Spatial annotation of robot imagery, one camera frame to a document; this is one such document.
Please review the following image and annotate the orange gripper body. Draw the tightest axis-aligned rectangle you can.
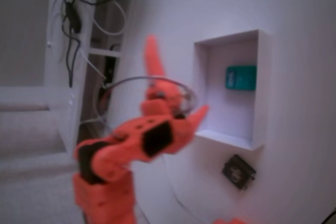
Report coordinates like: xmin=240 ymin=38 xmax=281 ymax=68
xmin=112 ymin=79 xmax=196 ymax=163

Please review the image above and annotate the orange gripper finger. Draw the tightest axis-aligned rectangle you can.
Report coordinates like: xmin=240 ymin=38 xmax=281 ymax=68
xmin=143 ymin=34 xmax=169 ymax=86
xmin=187 ymin=104 xmax=210 ymax=133

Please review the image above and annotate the teal green cube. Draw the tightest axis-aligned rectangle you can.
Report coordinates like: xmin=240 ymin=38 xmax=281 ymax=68
xmin=225 ymin=64 xmax=257 ymax=91

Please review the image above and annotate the white cardboard box bin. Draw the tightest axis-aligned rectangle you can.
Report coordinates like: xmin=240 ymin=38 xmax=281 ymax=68
xmin=193 ymin=28 xmax=274 ymax=152

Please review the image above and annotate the small black box brown lid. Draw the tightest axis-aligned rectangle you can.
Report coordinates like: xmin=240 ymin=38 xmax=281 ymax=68
xmin=221 ymin=154 xmax=257 ymax=193

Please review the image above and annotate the thin servo wire loop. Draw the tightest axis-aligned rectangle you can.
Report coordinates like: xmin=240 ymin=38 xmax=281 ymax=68
xmin=104 ymin=75 xmax=199 ymax=113

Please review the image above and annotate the looped white cable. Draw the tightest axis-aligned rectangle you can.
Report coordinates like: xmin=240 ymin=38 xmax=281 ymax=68
xmin=75 ymin=0 xmax=127 ymax=36

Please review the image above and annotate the white usb cable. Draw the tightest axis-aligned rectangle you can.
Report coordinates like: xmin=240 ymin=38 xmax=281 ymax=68
xmin=80 ymin=86 xmax=191 ymax=210

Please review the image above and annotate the thin white cable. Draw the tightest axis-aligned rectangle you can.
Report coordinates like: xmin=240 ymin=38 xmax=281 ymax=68
xmin=78 ymin=47 xmax=107 ymax=88

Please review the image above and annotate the black power cable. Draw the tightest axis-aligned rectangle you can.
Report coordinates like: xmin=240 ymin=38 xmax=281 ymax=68
xmin=60 ymin=0 xmax=145 ymax=88

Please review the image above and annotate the white furniture frame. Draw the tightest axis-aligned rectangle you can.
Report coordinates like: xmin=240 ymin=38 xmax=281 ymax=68
xmin=0 ymin=0 xmax=127 ymax=162

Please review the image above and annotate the black camera cable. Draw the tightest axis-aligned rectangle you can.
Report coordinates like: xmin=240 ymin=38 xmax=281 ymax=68
xmin=321 ymin=204 xmax=336 ymax=224

